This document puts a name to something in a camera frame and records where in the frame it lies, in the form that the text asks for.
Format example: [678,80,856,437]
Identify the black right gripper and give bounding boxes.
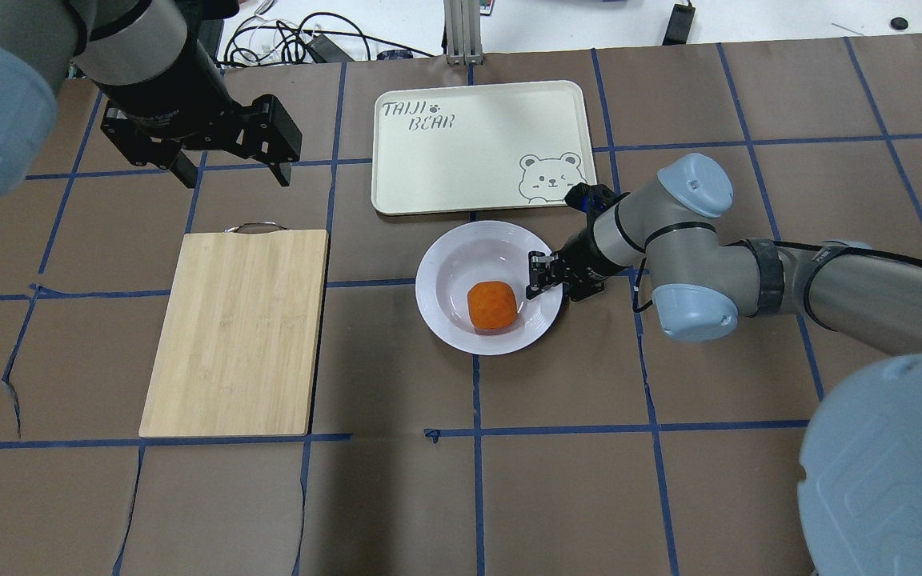
[524,227,618,302]

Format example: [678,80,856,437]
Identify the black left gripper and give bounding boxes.
[99,40,303,189]

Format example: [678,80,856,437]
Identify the orange fruit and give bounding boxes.
[466,281,519,331]

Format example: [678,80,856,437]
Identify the white round plate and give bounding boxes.
[415,220,561,356]

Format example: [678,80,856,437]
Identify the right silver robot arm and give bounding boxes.
[520,154,922,575]

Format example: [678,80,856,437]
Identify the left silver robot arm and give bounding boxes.
[0,1,303,196]

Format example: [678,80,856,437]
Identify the cream bear tray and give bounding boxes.
[371,80,597,216]

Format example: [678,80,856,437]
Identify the wooden cutting board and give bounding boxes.
[138,227,330,438]

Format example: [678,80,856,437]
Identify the black power adapter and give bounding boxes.
[661,1,696,46]

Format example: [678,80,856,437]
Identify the aluminium frame post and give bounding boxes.
[443,0,484,66]

